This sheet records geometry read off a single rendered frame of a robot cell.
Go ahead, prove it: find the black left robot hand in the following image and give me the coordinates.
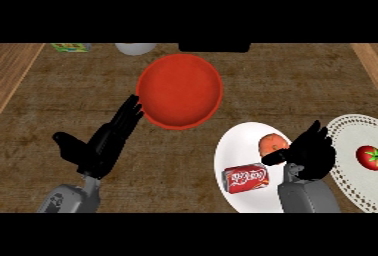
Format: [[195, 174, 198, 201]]
[[52, 94, 146, 180]]

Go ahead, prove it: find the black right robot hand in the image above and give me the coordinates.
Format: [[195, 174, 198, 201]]
[[260, 119, 338, 182]]

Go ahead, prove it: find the orange squash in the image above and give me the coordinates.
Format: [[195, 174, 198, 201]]
[[257, 133, 292, 158]]

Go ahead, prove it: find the white plate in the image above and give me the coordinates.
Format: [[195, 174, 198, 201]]
[[213, 121, 297, 214]]

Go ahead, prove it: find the red bowl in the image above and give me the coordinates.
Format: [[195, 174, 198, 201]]
[[134, 53, 224, 131]]

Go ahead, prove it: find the red tomato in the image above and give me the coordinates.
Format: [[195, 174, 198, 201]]
[[354, 145, 378, 172]]

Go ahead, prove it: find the white lace placemat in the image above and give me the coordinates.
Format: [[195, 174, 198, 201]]
[[325, 113, 378, 214]]

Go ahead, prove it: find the red soda can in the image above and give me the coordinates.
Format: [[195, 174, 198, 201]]
[[221, 163, 272, 195]]

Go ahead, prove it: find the white round container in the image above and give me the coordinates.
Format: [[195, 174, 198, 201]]
[[114, 43, 158, 57]]

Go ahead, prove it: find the green box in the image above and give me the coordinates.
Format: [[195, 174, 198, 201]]
[[50, 43, 93, 54]]

